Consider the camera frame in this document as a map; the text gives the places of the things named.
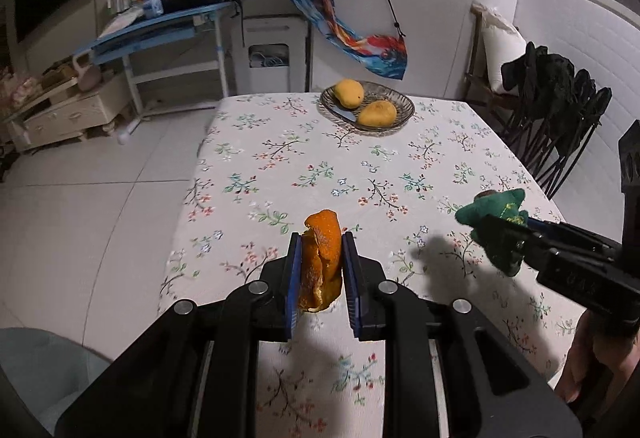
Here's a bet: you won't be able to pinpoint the black folding chairs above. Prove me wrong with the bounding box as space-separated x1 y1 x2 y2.
503 87 613 199

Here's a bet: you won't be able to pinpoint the woven wire fruit basket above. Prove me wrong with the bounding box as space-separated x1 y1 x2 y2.
319 80 416 135

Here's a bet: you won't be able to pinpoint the green cloth toy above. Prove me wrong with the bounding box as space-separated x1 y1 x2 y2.
454 188 531 278

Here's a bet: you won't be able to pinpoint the yellow mango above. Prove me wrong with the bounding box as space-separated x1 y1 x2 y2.
333 79 364 110
357 99 397 127

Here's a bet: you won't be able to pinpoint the floral tablecloth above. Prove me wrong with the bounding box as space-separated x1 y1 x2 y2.
156 92 586 438

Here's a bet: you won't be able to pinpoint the orange peel piece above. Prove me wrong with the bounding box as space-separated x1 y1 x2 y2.
298 210 342 313

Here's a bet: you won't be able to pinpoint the cream tv stand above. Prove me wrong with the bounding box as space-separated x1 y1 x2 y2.
4 73 131 153

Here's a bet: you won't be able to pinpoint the black jacket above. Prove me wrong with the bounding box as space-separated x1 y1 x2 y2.
501 42 613 138

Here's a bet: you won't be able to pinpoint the pink kettlebell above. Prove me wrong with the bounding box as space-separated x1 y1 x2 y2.
72 52 102 92

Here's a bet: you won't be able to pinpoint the wooden chair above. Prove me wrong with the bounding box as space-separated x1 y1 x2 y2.
463 2 520 126

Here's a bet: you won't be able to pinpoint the teal plastic stool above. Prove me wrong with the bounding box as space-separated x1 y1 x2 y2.
1 328 111 437

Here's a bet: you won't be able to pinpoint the colourful hanging bag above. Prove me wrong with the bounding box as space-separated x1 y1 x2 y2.
291 0 408 81

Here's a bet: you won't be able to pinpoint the white cushion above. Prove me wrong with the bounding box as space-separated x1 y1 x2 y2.
472 2 527 94

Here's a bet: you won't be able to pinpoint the yellow mango near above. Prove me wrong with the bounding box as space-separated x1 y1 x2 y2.
357 99 397 127

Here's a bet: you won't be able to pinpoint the blue study desk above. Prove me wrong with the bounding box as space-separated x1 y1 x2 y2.
72 2 240 121

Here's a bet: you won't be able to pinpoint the yellow mango far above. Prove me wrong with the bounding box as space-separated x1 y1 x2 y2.
333 79 364 110

